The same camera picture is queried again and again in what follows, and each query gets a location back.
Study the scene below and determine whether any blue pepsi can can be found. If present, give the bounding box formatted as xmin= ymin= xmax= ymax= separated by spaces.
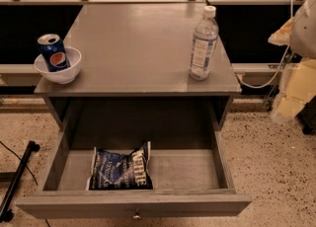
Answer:
xmin=37 ymin=34 xmax=70 ymax=72

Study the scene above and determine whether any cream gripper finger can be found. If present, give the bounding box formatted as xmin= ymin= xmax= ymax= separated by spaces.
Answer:
xmin=270 ymin=57 xmax=316 ymax=123
xmin=268 ymin=19 xmax=292 ymax=46

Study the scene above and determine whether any grey wooden cabinet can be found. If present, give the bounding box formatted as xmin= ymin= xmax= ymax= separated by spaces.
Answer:
xmin=36 ymin=3 xmax=241 ymax=124

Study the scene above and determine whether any white bowl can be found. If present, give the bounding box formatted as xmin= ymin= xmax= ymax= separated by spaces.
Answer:
xmin=34 ymin=46 xmax=82 ymax=84

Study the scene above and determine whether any black stand leg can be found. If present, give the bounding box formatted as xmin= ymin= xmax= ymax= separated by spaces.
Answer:
xmin=0 ymin=141 xmax=40 ymax=222

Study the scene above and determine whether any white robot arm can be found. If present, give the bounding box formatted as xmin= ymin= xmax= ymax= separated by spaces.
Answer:
xmin=268 ymin=0 xmax=316 ymax=123

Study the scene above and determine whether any white cable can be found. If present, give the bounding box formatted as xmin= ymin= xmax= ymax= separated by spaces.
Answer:
xmin=236 ymin=0 xmax=294 ymax=90

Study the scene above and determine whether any open grey drawer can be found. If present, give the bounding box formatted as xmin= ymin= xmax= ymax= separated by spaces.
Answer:
xmin=15 ymin=98 xmax=253 ymax=220

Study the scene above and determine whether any black floor cable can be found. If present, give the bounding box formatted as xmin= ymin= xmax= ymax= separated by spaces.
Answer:
xmin=0 ymin=140 xmax=40 ymax=187

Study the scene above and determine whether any round metal drawer knob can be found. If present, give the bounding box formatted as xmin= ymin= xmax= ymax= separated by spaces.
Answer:
xmin=132 ymin=211 xmax=141 ymax=220

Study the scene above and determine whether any clear plastic water bottle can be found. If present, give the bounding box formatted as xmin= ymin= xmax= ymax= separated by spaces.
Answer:
xmin=190 ymin=6 xmax=219 ymax=81

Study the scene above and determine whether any blue chip bag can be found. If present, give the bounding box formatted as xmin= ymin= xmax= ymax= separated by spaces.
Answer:
xmin=86 ymin=141 xmax=153 ymax=190

